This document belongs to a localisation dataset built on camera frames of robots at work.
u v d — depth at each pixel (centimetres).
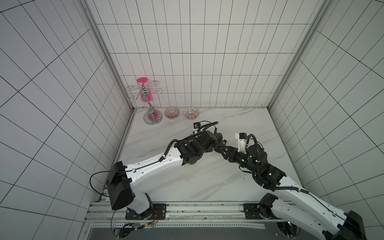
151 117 114
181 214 73
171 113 114
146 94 92
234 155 63
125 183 39
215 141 56
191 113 114
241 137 67
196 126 67
